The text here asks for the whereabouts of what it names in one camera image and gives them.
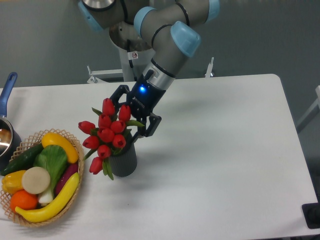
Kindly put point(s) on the yellow bell pepper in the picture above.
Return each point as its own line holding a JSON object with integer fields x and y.
{"x": 12, "y": 182}

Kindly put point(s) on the dark grey ribbed vase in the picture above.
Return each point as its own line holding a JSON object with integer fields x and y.
{"x": 125, "y": 163}

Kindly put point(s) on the purple sweet potato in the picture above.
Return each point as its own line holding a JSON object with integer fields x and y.
{"x": 70, "y": 170}

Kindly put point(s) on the green cucumber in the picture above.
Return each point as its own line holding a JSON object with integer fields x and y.
{"x": 23, "y": 161}

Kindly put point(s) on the yellow squash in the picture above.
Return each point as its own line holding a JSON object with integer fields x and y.
{"x": 53, "y": 138}

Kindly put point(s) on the woven wicker basket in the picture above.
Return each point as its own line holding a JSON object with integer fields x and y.
{"x": 30, "y": 141}

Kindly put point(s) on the red tulip bouquet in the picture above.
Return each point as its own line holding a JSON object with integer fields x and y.
{"x": 109, "y": 137}

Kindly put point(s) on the yellow banana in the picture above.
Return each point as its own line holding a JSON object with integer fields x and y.
{"x": 56, "y": 206}

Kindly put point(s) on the blue handled saucepan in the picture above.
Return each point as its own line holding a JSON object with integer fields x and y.
{"x": 9, "y": 138}

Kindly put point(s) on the black device at table edge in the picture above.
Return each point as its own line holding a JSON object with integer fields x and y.
{"x": 311, "y": 212}

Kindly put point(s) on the white furniture at right edge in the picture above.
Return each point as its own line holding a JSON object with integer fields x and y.
{"x": 310, "y": 113}

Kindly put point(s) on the beige round slice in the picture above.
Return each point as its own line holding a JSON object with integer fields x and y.
{"x": 35, "y": 180}

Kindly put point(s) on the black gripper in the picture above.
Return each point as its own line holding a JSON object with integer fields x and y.
{"x": 142, "y": 99}

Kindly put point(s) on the white metal base frame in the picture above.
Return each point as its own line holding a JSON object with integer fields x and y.
{"x": 116, "y": 75}

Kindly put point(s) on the green bok choy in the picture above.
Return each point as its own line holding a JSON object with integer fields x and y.
{"x": 54, "y": 159}

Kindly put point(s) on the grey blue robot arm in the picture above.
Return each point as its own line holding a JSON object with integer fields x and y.
{"x": 154, "y": 44}

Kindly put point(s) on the orange fruit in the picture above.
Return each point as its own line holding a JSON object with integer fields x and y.
{"x": 23, "y": 200}

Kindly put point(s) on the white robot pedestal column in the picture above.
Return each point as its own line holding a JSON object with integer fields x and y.
{"x": 135, "y": 54}

